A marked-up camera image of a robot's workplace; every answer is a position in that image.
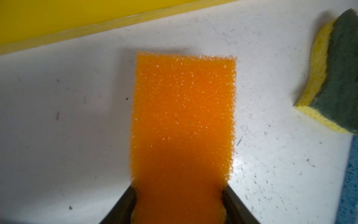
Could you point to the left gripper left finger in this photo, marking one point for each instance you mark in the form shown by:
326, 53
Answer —
122, 211

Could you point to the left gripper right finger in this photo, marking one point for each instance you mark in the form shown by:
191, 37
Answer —
236, 211

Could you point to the orange sponge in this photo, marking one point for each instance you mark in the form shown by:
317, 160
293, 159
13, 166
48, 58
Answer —
182, 137

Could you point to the yellow shelf unit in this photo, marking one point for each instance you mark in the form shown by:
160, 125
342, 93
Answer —
29, 24

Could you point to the right blue sponge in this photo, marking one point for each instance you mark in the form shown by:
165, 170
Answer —
347, 212

